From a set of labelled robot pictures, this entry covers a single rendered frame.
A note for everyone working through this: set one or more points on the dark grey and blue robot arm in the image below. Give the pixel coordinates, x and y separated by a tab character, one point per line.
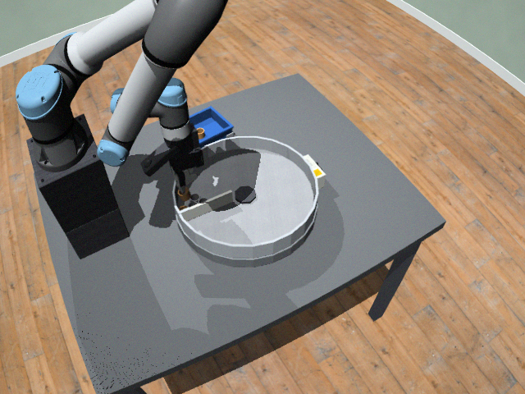
172	30

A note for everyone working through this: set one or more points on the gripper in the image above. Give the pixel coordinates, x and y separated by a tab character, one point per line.
181	161

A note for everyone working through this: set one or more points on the blue crate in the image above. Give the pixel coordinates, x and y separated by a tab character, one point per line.
215	126

